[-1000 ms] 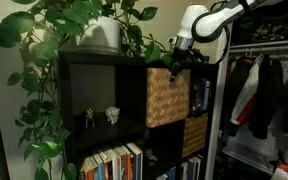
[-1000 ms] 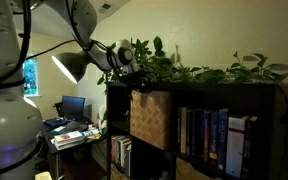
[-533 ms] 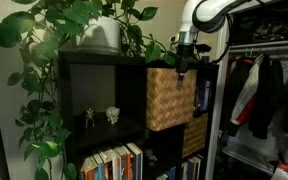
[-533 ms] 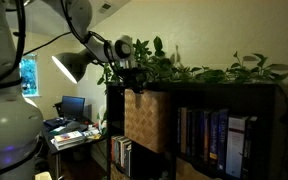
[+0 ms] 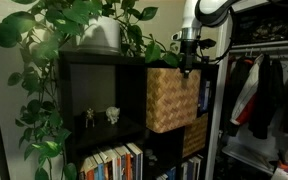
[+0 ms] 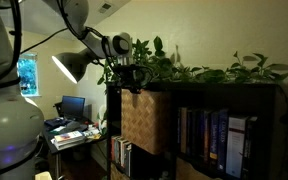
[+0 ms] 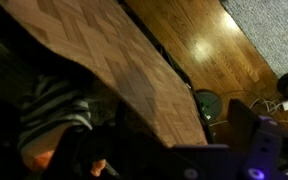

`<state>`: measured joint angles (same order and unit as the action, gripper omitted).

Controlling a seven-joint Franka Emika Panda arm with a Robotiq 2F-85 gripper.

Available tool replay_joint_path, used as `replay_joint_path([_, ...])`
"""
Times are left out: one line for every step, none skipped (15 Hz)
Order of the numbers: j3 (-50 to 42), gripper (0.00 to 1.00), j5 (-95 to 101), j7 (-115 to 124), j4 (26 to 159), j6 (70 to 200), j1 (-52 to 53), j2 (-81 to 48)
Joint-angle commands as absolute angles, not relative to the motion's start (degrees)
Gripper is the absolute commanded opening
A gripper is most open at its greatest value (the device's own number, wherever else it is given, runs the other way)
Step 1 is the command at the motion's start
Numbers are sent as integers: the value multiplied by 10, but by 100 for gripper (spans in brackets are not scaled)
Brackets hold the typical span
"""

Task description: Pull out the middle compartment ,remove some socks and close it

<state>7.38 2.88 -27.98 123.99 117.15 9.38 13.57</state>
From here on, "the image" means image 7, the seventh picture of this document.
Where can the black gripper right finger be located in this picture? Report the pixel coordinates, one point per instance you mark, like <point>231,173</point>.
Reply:
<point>242,123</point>

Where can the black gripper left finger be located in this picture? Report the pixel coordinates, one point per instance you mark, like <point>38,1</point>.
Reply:
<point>84,150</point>

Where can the grey sock with orange toe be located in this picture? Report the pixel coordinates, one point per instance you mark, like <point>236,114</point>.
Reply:
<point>54,126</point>

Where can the woven bamboo basket drawer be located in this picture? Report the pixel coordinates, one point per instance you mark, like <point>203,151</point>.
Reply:
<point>117,66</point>

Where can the round dark green disc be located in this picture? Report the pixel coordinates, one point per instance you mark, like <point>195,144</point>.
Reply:
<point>209,103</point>

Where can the white power adapter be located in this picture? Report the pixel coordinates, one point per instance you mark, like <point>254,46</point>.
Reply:
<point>287,105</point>

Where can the grey rug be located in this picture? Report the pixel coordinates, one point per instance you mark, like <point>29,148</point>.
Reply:
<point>270,30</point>

